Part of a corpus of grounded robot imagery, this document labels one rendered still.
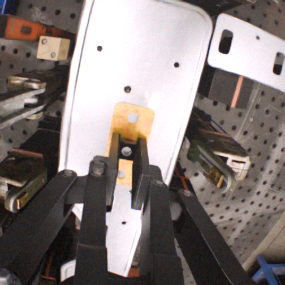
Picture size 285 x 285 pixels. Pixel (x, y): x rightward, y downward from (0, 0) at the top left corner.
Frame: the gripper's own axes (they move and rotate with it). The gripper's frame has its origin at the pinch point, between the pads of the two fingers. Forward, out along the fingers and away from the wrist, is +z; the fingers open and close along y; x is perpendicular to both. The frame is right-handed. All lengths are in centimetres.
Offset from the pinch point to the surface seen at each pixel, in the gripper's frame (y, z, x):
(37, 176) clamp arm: -14.7, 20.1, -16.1
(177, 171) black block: 17.2, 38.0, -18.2
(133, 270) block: 17, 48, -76
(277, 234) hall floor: 172, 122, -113
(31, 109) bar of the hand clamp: -13.9, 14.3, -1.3
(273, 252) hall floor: 185, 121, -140
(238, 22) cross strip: 15.3, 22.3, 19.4
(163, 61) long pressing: 4.0, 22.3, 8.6
